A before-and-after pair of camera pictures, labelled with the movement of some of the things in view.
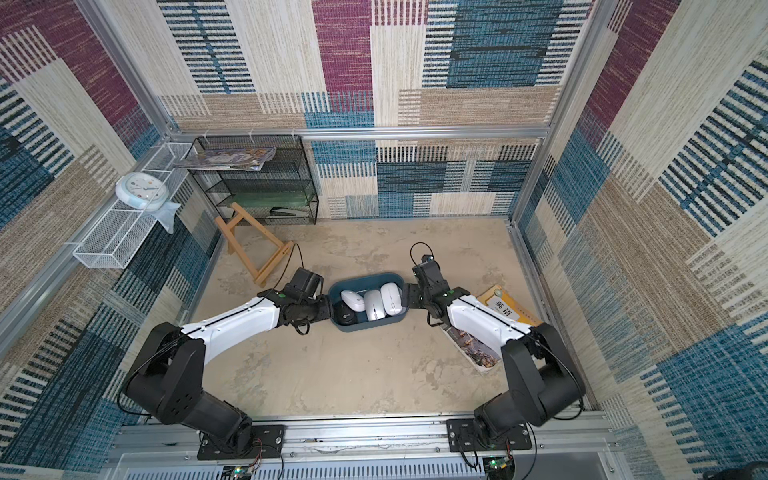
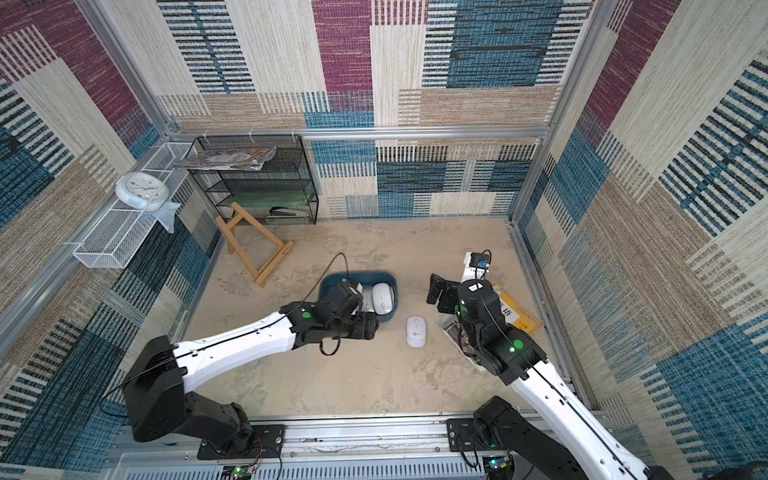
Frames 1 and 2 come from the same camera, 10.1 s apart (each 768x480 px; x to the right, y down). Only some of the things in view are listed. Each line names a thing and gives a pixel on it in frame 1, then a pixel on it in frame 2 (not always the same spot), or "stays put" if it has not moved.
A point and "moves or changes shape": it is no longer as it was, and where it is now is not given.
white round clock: x=137 y=188 stays put
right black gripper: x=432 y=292 to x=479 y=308
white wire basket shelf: x=114 y=241 stays put
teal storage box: x=363 y=285 moves or changes shape
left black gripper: x=324 y=304 to x=365 y=328
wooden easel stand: x=264 y=275 stays put
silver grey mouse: x=373 y=304 moves or changes shape
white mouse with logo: x=354 y=301 moves or changes shape
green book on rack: x=271 y=199 stays put
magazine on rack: x=248 y=159 stays put
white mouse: x=391 y=298 moves or changes shape
